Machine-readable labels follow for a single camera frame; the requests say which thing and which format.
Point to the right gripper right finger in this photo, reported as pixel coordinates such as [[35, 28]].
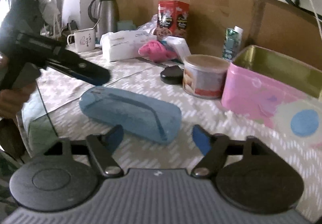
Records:
[[213, 149]]

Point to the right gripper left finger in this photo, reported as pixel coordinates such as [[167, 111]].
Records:
[[100, 155]]

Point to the blue soft pouch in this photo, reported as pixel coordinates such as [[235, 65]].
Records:
[[142, 116]]

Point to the pink knitted item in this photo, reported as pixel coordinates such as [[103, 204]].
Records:
[[156, 52]]

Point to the person's left hand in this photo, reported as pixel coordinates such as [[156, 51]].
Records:
[[12, 100]]

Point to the white enamel mug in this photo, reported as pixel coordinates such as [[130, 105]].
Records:
[[84, 40]]

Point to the round cookie tub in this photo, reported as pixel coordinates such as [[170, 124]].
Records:
[[204, 76]]

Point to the steel thermos jug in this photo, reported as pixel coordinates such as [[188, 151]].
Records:
[[107, 16]]

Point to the pink macaron tin box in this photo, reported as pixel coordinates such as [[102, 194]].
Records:
[[276, 90]]

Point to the green plastic cup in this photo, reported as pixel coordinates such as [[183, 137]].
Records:
[[125, 25]]

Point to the green milk carton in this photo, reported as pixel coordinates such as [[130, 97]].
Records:
[[232, 43]]

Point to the clear plastic bag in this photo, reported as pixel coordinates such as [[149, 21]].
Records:
[[150, 26]]

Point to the brown cardboard panel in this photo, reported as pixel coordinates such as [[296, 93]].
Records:
[[286, 29]]

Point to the red cereal box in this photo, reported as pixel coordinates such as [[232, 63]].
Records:
[[172, 19]]

